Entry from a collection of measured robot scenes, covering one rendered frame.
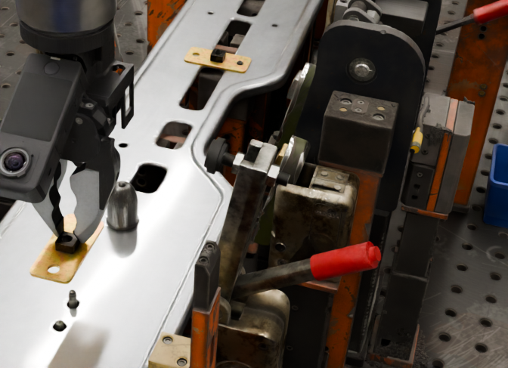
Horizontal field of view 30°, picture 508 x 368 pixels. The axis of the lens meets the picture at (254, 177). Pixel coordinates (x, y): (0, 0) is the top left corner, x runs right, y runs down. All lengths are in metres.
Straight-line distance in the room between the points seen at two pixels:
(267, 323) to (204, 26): 0.61
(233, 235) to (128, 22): 1.24
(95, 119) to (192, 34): 0.57
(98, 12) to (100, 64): 0.08
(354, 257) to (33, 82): 0.28
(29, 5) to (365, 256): 0.32
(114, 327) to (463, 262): 0.70
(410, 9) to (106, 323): 0.48
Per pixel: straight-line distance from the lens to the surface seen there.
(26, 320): 0.89
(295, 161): 0.92
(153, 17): 1.61
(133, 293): 0.91
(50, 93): 0.73
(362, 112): 0.96
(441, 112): 1.06
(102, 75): 0.79
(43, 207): 0.83
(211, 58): 1.24
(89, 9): 0.71
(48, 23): 0.71
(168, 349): 0.77
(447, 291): 1.40
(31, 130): 0.72
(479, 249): 1.48
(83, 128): 0.76
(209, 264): 0.65
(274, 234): 0.97
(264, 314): 0.83
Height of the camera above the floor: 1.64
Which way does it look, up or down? 38 degrees down
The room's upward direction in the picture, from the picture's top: 5 degrees clockwise
